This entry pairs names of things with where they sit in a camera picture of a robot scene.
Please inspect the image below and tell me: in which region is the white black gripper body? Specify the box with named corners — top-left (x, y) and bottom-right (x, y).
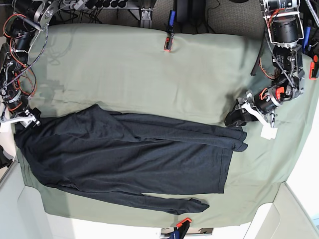
top-left (0, 108), bottom-right (41, 127)
top-left (236, 86), bottom-right (284, 128)

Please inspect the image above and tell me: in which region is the dark long-sleeve T-shirt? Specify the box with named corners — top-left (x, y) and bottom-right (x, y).
top-left (14, 105), bottom-right (247, 215)

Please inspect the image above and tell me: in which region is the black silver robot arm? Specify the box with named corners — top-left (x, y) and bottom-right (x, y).
top-left (224, 0), bottom-right (305, 128)

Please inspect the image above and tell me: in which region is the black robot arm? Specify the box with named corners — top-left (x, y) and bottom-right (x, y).
top-left (0, 0), bottom-right (59, 132)

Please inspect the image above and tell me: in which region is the black object left edge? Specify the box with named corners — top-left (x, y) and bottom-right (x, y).
top-left (0, 146), bottom-right (13, 169)

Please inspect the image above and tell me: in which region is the orange black clamp right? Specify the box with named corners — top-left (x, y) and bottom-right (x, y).
top-left (309, 55), bottom-right (319, 80)

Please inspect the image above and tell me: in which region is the orange black clamp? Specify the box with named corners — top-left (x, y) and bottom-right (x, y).
top-left (176, 218), bottom-right (192, 239)
top-left (309, 55), bottom-right (319, 80)
top-left (164, 33), bottom-right (174, 51)

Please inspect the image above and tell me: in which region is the orange black clamp top middle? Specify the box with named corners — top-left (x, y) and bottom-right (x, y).
top-left (164, 33), bottom-right (174, 51)

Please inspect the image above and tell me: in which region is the green table cloth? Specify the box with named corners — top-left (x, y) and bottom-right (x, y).
top-left (29, 24), bottom-right (319, 228)

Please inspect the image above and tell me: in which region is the black power adapter right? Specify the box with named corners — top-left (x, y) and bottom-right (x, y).
top-left (190, 0), bottom-right (206, 19)

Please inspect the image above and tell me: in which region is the black power adapter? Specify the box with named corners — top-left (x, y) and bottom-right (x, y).
top-left (175, 0), bottom-right (188, 23)
top-left (190, 0), bottom-right (206, 19)

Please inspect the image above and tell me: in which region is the orange black clamp bottom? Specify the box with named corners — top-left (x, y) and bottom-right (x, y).
top-left (176, 218), bottom-right (192, 239)

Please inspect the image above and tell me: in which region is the white power strip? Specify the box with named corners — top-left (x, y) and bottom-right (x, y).
top-left (62, 0), bottom-right (86, 10)

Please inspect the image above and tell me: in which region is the black power adapter left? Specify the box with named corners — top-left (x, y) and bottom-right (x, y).
top-left (175, 0), bottom-right (188, 23)

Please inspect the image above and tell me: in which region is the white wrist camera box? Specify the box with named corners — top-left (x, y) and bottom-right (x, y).
top-left (260, 126), bottom-right (278, 140)
top-left (0, 121), bottom-right (11, 133)

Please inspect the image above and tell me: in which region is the blue clamp handle top right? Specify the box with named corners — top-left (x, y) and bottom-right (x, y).
top-left (302, 26), bottom-right (311, 52)

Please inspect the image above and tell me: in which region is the blue clamp handle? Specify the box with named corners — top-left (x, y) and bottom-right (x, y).
top-left (302, 26), bottom-right (311, 52)
top-left (168, 10), bottom-right (175, 27)

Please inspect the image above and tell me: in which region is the blue clamp handle top middle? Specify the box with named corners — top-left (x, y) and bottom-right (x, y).
top-left (168, 10), bottom-right (175, 27)

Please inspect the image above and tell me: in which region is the grey metal table bracket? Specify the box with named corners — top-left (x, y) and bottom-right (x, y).
top-left (140, 8), bottom-right (153, 29)

